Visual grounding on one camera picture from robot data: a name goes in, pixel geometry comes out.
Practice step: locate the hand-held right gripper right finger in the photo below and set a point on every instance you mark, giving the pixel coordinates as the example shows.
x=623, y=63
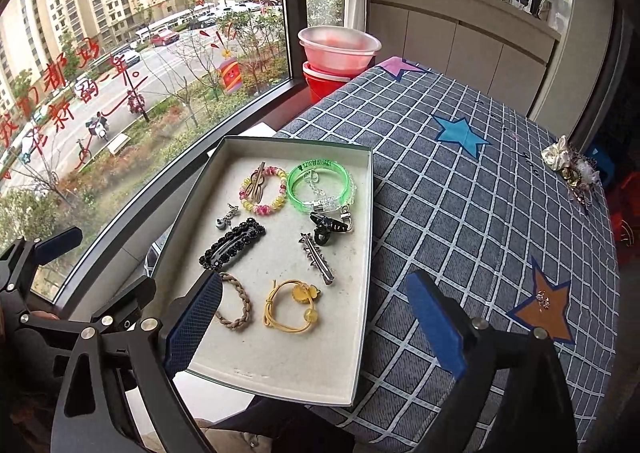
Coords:
x=435, y=328

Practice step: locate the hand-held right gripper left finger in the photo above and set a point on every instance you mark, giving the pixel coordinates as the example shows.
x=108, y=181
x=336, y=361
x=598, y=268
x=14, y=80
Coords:
x=195, y=323

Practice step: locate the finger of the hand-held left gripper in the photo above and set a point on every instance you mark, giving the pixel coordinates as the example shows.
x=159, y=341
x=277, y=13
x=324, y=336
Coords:
x=55, y=244
x=127, y=298

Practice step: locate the black rhinestone snap clip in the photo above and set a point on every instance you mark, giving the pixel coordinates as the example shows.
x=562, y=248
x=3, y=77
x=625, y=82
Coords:
x=210, y=258

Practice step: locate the grey cardboard box tray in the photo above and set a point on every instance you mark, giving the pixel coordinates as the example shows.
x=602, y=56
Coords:
x=280, y=348

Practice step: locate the silver leaf hair clip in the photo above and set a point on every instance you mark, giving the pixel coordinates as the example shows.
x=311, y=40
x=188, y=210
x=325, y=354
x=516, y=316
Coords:
x=315, y=258

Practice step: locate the bronze metal hair clip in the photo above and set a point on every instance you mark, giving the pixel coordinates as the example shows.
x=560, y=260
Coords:
x=257, y=185

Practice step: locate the black claw hair clip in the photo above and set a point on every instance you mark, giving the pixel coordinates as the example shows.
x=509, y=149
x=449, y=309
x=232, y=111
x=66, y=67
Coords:
x=322, y=222

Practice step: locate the green translucent bangle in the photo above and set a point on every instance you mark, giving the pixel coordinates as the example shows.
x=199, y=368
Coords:
x=315, y=165

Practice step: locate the small silver earring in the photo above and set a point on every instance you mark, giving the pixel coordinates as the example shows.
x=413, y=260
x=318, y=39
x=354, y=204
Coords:
x=543, y=300

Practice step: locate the grey checked star tablecloth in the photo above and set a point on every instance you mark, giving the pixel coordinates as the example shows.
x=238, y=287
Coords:
x=450, y=213

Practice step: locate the red script window sticker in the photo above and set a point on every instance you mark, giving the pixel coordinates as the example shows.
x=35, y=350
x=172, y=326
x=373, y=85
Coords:
x=55, y=108

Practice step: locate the cream satin scrunchie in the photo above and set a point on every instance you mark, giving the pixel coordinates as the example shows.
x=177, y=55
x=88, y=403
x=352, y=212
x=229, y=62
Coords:
x=557, y=150

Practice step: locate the red plastic stool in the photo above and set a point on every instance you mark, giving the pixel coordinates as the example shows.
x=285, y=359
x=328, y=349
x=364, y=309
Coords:
x=625, y=208

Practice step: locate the cartoon lantern window sticker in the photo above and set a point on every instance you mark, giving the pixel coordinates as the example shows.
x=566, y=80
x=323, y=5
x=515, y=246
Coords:
x=231, y=73

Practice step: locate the red plastic bucket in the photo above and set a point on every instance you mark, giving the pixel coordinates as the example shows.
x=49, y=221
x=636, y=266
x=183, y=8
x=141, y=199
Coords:
x=325, y=83

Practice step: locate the white cabinet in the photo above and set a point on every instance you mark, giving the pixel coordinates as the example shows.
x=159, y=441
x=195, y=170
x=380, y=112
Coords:
x=450, y=43

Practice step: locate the translucent pink plastic basin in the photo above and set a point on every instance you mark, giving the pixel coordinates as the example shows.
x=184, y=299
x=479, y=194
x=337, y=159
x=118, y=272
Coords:
x=340, y=53

